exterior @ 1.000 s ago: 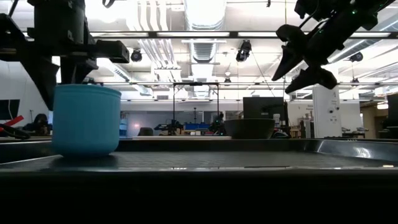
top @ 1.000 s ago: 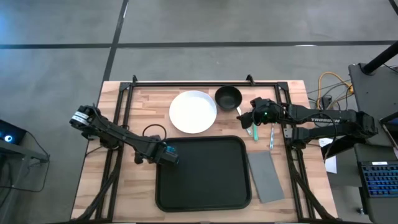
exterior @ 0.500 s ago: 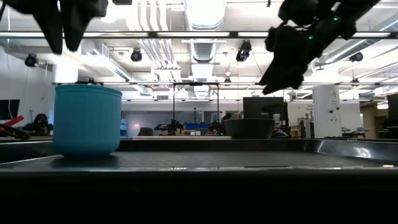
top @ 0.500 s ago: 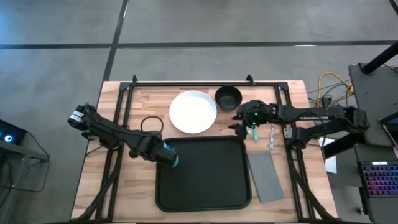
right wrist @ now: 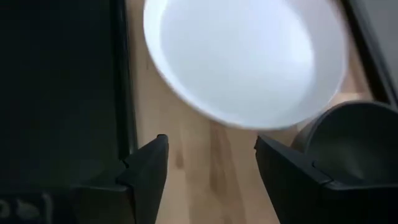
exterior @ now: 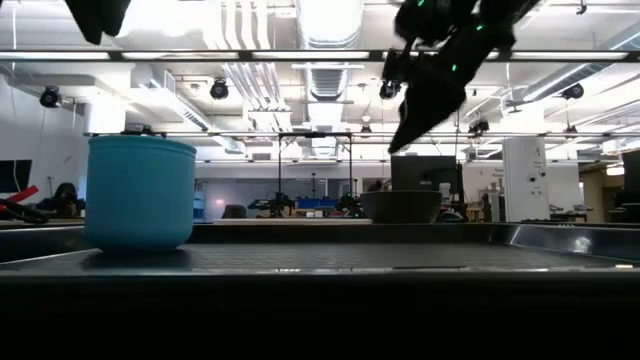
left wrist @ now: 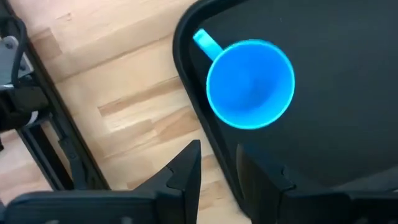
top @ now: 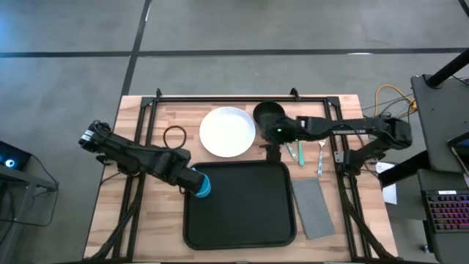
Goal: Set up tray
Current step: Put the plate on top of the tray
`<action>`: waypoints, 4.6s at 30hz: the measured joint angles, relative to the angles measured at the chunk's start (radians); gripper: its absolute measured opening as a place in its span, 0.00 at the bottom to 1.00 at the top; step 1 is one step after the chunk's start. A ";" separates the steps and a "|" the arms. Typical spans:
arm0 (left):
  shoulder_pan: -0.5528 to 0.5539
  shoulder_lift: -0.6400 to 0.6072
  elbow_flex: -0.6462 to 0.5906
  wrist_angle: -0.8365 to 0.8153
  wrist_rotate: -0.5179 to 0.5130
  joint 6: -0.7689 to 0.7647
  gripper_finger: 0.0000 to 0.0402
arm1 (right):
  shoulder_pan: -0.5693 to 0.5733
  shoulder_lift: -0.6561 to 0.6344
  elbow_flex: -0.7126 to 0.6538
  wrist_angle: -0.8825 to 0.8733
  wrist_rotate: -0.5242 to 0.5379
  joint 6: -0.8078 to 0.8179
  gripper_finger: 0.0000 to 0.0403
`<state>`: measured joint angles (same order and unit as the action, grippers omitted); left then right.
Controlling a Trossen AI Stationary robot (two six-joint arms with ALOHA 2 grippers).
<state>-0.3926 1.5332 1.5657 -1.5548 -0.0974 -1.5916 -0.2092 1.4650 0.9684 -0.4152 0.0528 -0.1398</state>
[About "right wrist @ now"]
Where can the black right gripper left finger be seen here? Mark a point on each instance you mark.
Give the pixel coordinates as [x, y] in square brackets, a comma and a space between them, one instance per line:
[148, 174]

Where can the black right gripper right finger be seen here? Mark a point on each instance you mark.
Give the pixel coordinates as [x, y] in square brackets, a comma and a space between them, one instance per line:
[286, 177]

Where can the black plastic tray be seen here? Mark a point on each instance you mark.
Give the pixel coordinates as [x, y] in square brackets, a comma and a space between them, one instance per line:
[59, 93]

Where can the dark grey cup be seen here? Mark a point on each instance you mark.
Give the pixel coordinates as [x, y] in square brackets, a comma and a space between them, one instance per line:
[351, 143]

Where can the white round bowl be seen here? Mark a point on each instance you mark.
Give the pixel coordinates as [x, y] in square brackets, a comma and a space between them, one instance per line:
[245, 59]

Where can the black table edge frame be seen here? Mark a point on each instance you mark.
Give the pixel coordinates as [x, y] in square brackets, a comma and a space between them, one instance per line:
[370, 53]

